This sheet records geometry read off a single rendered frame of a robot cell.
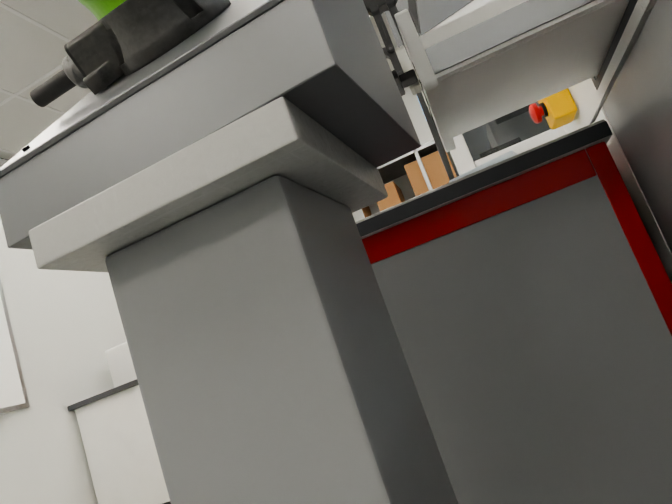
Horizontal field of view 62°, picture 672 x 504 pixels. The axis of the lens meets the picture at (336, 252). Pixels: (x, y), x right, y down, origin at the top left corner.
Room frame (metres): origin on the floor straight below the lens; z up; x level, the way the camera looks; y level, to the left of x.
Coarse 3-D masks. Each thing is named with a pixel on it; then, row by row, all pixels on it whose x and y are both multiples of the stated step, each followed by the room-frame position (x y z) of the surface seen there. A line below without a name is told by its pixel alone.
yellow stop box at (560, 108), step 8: (552, 96) 1.01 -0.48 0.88; (560, 96) 1.01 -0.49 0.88; (568, 96) 1.00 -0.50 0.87; (544, 104) 1.03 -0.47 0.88; (552, 104) 1.01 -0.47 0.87; (560, 104) 1.01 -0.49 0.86; (568, 104) 1.01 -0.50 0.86; (544, 112) 1.04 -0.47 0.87; (552, 112) 1.01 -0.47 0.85; (560, 112) 1.01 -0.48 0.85; (568, 112) 1.01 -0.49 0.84; (552, 120) 1.03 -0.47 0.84; (560, 120) 1.03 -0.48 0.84; (568, 120) 1.05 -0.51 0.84; (552, 128) 1.07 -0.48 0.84
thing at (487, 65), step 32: (512, 0) 0.62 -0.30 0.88; (544, 0) 0.61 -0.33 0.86; (576, 0) 0.60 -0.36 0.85; (608, 0) 0.60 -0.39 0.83; (448, 32) 0.64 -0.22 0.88; (480, 32) 0.63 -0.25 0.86; (512, 32) 0.62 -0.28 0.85; (544, 32) 0.63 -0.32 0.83; (576, 32) 0.66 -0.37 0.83; (608, 32) 0.69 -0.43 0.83; (448, 64) 0.64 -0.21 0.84; (480, 64) 0.65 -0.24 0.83; (512, 64) 0.68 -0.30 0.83; (544, 64) 0.72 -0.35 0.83; (576, 64) 0.76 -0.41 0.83; (448, 96) 0.71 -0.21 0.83; (480, 96) 0.75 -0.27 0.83; (512, 96) 0.80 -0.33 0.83; (544, 96) 0.85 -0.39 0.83
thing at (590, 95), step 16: (640, 0) 0.59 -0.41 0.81; (656, 0) 0.57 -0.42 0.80; (624, 16) 0.64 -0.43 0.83; (640, 16) 0.60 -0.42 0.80; (624, 32) 0.66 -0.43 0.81; (624, 48) 0.69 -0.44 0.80; (608, 64) 0.76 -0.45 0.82; (592, 80) 0.86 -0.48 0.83; (608, 80) 0.79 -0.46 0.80; (576, 96) 0.98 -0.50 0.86; (592, 96) 0.89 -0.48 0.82; (576, 112) 1.03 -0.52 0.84; (592, 112) 0.93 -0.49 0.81; (576, 128) 1.08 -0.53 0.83
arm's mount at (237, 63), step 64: (256, 0) 0.45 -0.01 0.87; (320, 0) 0.42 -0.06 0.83; (192, 64) 0.43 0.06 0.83; (256, 64) 0.42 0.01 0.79; (320, 64) 0.40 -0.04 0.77; (384, 64) 0.62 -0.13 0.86; (64, 128) 0.49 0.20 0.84; (128, 128) 0.46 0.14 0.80; (192, 128) 0.44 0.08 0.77; (384, 128) 0.56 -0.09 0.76; (0, 192) 0.52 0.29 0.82; (64, 192) 0.49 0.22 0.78
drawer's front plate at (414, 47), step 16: (400, 16) 0.63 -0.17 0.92; (400, 32) 0.67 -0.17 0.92; (416, 32) 0.63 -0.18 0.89; (416, 48) 0.63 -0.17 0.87; (416, 64) 0.63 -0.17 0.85; (432, 80) 0.63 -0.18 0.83; (432, 96) 0.66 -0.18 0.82; (432, 112) 0.71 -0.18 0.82; (448, 128) 0.79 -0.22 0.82; (448, 144) 0.87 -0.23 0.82
